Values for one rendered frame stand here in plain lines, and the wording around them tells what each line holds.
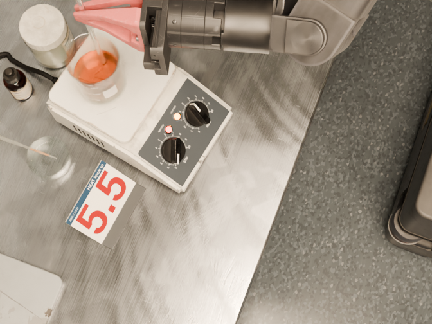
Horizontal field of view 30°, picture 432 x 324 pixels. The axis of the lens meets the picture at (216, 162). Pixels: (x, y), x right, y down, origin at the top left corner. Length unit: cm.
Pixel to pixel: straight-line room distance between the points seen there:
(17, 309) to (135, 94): 30
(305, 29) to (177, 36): 13
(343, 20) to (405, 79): 117
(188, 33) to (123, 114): 21
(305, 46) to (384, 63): 118
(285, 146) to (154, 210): 19
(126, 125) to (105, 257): 17
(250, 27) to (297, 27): 6
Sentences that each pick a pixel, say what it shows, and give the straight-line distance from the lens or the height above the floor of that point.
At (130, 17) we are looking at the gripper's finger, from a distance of 81.
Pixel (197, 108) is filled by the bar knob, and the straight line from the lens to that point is 100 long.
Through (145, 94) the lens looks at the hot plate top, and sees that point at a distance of 99.
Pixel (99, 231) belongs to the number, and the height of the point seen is 76.
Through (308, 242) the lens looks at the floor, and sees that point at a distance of 180.
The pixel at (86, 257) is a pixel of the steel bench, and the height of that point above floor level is 75.
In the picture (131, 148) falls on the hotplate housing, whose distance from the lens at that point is 99.
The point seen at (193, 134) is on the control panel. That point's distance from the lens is 102.
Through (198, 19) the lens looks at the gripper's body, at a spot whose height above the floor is 103.
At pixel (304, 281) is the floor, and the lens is 179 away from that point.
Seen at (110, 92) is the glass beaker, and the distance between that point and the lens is 96.
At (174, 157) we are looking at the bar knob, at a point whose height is 81.
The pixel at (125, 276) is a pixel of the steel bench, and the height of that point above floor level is 75.
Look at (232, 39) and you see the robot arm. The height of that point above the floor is 102.
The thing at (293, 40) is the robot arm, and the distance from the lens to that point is 78.
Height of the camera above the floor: 177
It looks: 75 degrees down
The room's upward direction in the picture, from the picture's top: 4 degrees counter-clockwise
